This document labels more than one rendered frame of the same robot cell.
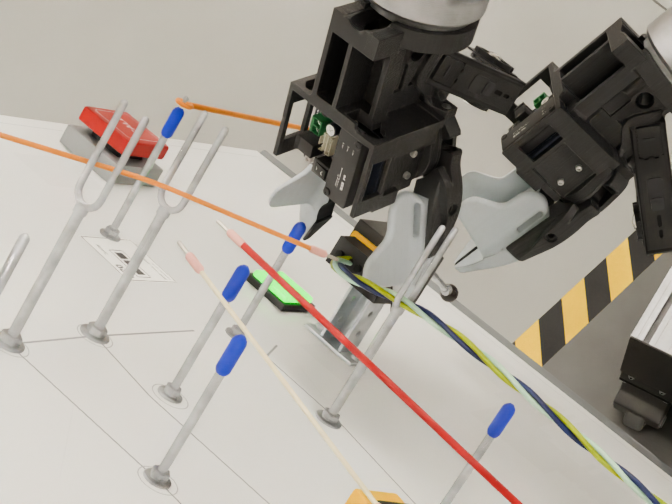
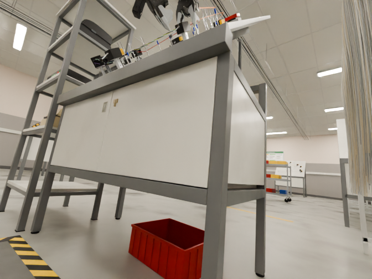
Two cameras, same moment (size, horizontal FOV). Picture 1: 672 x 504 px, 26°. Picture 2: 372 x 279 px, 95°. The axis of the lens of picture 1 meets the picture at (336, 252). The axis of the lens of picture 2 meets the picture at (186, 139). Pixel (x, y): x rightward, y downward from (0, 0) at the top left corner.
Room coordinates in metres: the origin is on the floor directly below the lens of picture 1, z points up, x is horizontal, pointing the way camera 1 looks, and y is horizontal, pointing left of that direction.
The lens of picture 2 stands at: (1.26, -0.08, 0.43)
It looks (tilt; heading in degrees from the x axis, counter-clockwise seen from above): 12 degrees up; 171
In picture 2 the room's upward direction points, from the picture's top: 6 degrees clockwise
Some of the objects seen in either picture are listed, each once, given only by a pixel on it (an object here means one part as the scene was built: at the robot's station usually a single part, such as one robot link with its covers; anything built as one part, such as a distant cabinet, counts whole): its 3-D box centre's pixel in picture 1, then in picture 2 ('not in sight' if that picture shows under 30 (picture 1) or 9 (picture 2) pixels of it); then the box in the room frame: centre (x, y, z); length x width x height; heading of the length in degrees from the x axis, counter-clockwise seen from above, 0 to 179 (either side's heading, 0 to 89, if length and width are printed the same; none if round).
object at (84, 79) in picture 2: not in sight; (75, 84); (-0.28, -0.85, 1.09); 0.35 x 0.33 x 0.07; 45
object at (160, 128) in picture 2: not in sight; (146, 124); (0.62, -0.12, 0.60); 0.55 x 0.03 x 0.39; 45
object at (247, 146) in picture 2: not in sight; (152, 142); (0.21, -0.11, 0.60); 1.17 x 0.58 x 0.40; 45
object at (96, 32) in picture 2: not in sight; (89, 38); (-0.25, -0.81, 1.56); 0.30 x 0.23 x 0.19; 137
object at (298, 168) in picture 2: not in sight; (290, 177); (-5.96, 6.30, 0.83); 1.18 x 0.72 x 1.65; 38
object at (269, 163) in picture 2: not in sight; (270, 179); (-3.30, 3.29, 0.54); 0.99 x 0.50 x 1.08; 40
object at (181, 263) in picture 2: not in sight; (173, 244); (0.29, 0.08, 0.07); 0.39 x 0.29 x 0.14; 38
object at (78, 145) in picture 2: not in sight; (79, 132); (0.23, -0.51, 0.60); 0.55 x 0.02 x 0.39; 45
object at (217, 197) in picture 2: not in sight; (146, 175); (0.22, -0.11, 0.40); 1.18 x 0.60 x 0.80; 45
